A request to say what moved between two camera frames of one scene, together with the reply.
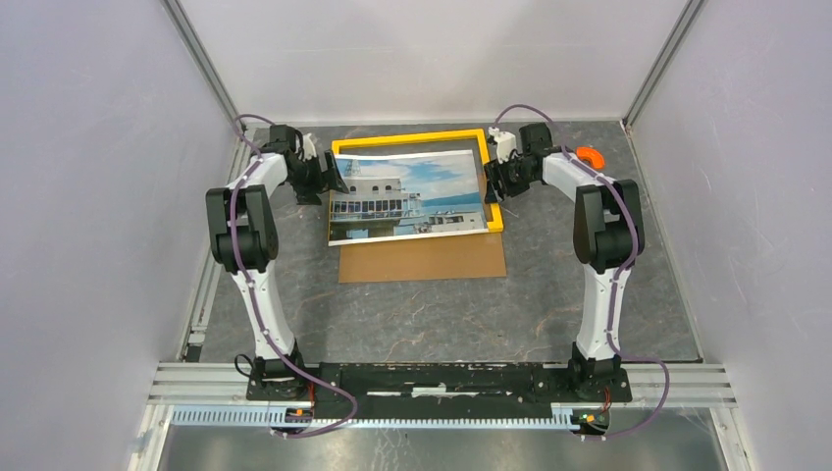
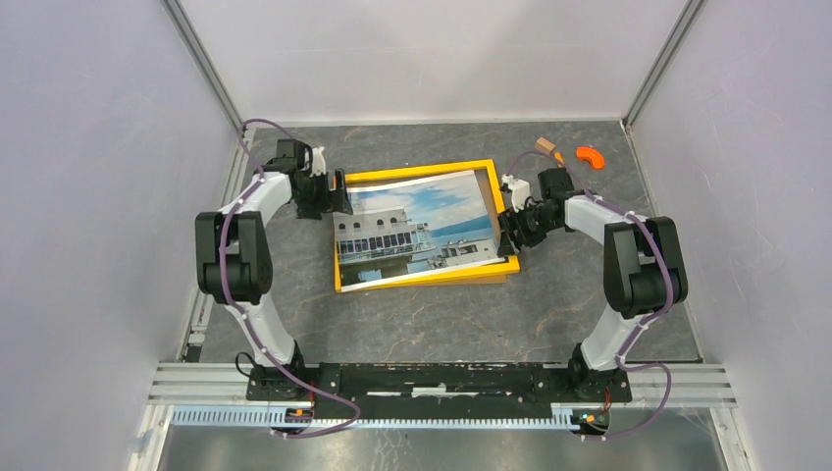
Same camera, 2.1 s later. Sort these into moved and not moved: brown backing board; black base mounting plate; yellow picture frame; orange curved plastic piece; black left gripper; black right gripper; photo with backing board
Moved: photo with backing board; yellow picture frame; black left gripper; brown backing board; black right gripper
Not moved: black base mounting plate; orange curved plastic piece
